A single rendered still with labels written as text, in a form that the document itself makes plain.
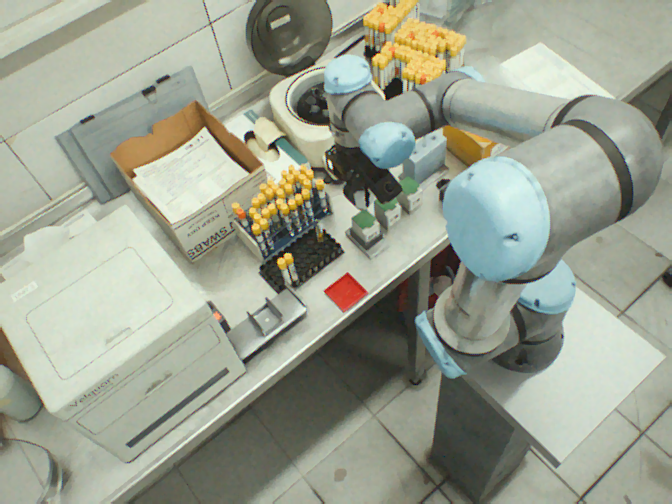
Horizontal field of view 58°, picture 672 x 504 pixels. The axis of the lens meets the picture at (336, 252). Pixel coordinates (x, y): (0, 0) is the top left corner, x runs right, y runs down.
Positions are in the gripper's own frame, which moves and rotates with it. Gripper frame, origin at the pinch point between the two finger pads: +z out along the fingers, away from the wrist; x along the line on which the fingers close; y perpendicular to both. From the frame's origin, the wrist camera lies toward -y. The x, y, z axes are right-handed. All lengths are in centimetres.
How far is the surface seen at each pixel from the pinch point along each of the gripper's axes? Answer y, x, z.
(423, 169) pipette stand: 4.1, -19.7, 7.5
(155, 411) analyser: -8, 55, 2
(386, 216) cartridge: -0.2, -4.9, 7.5
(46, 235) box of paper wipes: 43, 55, 3
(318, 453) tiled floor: -5, 32, 100
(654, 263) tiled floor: -30, -105, 100
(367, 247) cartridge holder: -2.1, 2.2, 10.4
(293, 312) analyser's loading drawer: -5.0, 24.0, 8.7
